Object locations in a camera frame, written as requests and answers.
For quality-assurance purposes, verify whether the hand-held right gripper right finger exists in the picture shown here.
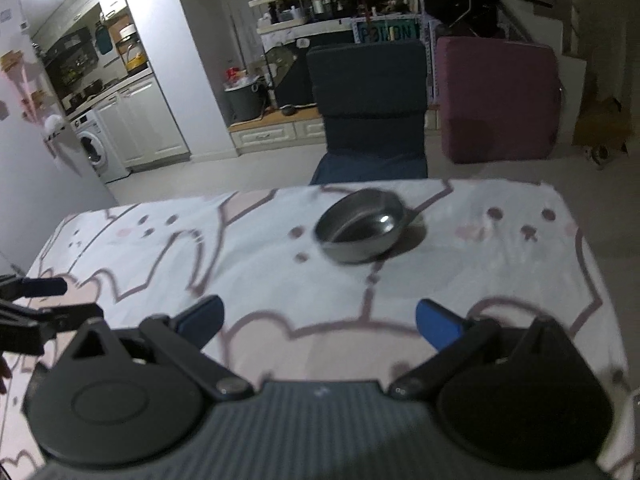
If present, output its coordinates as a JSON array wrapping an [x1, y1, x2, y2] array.
[[389, 299, 596, 402]]

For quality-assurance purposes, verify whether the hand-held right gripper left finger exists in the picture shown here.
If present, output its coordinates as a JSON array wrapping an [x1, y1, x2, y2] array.
[[45, 295, 253, 402]]

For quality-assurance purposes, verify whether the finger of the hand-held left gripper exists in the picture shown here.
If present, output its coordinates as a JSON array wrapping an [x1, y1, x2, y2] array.
[[0, 301, 106, 335], [0, 275, 68, 302]]

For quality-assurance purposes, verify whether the round steel bowl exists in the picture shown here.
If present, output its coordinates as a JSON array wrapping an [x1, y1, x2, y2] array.
[[314, 189, 407, 265]]

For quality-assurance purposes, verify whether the bear printed tablecloth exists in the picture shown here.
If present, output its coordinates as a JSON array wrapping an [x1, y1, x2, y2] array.
[[0, 177, 631, 480]]

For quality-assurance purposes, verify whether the white washing machine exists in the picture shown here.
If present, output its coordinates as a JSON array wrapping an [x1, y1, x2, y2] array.
[[69, 107, 132, 184]]

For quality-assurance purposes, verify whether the white kitchen cabinet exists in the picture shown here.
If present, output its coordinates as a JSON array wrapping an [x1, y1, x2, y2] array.
[[95, 77, 192, 168]]

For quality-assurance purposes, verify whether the low white drawer cabinet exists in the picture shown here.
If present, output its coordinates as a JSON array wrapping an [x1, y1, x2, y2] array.
[[229, 109, 328, 155]]

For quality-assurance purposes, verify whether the grey trash bin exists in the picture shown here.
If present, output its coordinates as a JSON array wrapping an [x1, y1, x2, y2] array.
[[224, 80, 266, 123]]

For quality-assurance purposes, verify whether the navy chair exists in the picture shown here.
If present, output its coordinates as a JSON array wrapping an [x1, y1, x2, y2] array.
[[306, 40, 431, 186]]

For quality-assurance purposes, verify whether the black letter board sign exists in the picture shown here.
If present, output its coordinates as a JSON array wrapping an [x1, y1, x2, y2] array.
[[262, 35, 321, 110]]

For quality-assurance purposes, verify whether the cardboard box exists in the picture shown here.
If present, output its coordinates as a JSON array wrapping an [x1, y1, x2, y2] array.
[[572, 96, 640, 148]]

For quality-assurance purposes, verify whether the teal sign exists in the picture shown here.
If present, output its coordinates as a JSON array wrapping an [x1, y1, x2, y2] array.
[[351, 18, 422, 45]]

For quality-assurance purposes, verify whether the white shelf rack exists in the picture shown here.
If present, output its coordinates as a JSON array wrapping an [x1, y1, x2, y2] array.
[[249, 0, 312, 34]]

